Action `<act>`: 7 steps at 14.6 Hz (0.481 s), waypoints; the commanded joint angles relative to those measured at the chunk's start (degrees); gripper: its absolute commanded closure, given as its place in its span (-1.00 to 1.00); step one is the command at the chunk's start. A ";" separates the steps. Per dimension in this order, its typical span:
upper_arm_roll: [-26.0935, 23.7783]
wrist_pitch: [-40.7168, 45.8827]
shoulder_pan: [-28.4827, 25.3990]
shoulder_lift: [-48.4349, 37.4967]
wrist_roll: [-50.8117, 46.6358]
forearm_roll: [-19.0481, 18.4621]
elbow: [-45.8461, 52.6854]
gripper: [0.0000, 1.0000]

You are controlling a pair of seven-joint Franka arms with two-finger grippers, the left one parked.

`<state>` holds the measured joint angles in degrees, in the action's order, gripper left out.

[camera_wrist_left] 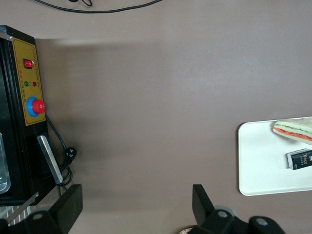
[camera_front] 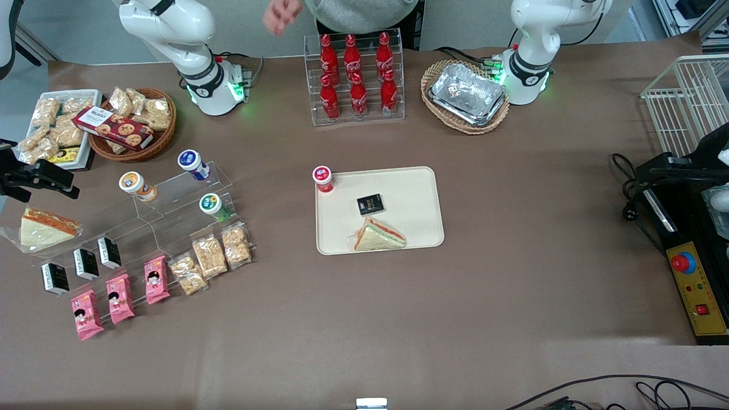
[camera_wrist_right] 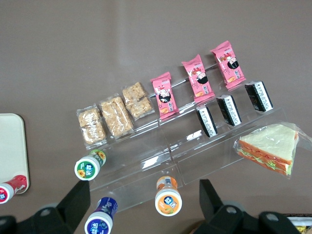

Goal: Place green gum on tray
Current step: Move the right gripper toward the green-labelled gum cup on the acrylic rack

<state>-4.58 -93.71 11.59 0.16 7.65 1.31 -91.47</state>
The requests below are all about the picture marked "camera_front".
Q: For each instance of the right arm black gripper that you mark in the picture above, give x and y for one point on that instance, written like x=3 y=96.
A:
x=12 y=175

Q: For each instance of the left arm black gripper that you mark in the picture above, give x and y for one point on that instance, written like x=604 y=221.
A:
x=708 y=150

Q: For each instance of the green gum bottle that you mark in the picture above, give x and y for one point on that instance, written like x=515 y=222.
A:
x=211 y=204

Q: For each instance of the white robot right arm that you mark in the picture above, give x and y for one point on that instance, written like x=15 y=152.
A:
x=165 y=23

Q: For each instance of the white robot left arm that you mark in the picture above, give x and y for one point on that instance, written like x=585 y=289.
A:
x=535 y=51

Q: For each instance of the orange gum bottle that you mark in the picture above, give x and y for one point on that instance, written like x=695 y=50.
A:
x=132 y=182

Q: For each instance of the white rectangular tray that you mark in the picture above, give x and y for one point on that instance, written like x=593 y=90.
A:
x=94 y=95

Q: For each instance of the blue gum bottle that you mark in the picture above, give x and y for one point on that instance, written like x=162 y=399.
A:
x=191 y=161

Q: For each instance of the silver foil tray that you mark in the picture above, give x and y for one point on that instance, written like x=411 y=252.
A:
x=467 y=94

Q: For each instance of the red gum bottle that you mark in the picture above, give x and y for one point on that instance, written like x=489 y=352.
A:
x=322 y=175

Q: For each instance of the beige plastic serving tray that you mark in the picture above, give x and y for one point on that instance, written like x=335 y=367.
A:
x=410 y=199

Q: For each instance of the person right hand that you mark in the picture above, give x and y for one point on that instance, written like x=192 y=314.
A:
x=282 y=14

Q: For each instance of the yellow snack packet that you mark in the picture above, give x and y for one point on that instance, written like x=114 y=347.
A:
x=65 y=155

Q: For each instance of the clear puffed rice snack packet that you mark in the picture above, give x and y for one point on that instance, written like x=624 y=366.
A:
x=40 y=152
x=138 y=98
x=156 y=114
x=77 y=105
x=33 y=138
x=209 y=256
x=236 y=245
x=121 y=101
x=188 y=274
x=45 y=111
x=65 y=134

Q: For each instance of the wrapped triangle sandwich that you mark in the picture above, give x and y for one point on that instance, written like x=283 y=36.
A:
x=376 y=238
x=42 y=230

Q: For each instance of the red cookie box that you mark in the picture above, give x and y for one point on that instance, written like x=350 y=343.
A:
x=114 y=128

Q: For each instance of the small black chocolate box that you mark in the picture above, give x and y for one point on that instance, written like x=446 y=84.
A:
x=370 y=205
x=86 y=263
x=55 y=279
x=109 y=253

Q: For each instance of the dark brown wicker basket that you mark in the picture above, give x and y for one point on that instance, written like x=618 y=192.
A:
x=162 y=142

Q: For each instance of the clear acrylic stepped display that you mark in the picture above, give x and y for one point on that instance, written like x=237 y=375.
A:
x=171 y=228

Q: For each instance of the grey metal bar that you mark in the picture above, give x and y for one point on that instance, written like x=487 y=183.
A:
x=34 y=42

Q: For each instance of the pink cartoon snack packet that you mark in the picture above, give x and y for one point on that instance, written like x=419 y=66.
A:
x=120 y=299
x=156 y=279
x=87 y=315

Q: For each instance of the black control box yellow panel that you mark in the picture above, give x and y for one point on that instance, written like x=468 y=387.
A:
x=697 y=290

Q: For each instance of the brown table cover sheet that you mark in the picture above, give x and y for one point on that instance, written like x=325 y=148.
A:
x=512 y=256

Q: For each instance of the red cola bottle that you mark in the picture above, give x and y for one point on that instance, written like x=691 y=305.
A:
x=352 y=60
x=330 y=102
x=358 y=99
x=329 y=60
x=384 y=57
x=389 y=94

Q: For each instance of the light tan wicker basket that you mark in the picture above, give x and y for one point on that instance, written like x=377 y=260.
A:
x=433 y=74

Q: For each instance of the small electronic board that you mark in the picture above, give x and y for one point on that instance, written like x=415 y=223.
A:
x=564 y=404

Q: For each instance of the clear acrylic bottle rack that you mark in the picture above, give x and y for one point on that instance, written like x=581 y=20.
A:
x=371 y=118

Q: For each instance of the small white device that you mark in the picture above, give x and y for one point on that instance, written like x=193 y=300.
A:
x=371 y=404

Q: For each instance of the metal shelf frame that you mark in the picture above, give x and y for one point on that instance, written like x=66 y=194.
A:
x=692 y=20

